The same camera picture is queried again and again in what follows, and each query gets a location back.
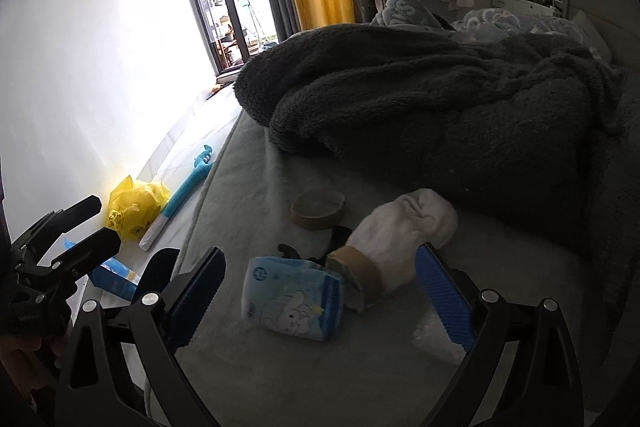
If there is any brown cardboard tape core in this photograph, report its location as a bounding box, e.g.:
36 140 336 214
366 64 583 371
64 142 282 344
326 246 383 313

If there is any white balled sock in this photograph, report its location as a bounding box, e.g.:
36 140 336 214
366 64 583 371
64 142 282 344
346 188 458 294

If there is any blue tissue pack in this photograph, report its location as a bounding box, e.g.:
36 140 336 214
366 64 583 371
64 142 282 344
241 257 344 341

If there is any brown cardboard tape ring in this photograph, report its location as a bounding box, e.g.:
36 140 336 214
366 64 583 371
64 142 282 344
290 186 347 231

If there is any blue snack bag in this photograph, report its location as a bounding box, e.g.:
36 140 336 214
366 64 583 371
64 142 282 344
67 245 140 301

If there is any yellow plastic bag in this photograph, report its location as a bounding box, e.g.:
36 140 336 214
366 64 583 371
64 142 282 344
106 176 171 241

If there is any clear bubble wrap piece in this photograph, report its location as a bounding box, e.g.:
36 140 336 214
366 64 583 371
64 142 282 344
412 307 465 366

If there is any grey bed mattress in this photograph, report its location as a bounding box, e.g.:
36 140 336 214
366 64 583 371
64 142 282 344
176 115 632 426

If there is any black curved plastic piece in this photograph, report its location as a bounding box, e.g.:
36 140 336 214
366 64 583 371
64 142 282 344
278 225 352 267

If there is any dark grey fleece blanket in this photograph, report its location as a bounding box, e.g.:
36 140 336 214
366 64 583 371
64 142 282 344
235 25 627 225

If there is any bed headboard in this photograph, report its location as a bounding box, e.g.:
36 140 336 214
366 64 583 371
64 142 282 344
563 0 640 72

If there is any blue white patterned blanket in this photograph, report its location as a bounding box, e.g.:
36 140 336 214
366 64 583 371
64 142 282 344
371 0 592 48

